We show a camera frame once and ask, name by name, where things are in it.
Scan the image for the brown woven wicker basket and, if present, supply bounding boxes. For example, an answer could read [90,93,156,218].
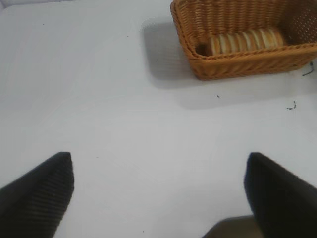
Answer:
[170,0,317,81]

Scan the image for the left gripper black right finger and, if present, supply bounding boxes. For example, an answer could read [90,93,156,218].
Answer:
[244,152,317,238]

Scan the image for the long striped bread loaf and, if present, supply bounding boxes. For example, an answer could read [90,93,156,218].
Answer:
[209,28,286,55]

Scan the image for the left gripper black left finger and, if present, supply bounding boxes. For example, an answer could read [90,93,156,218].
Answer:
[0,151,75,238]

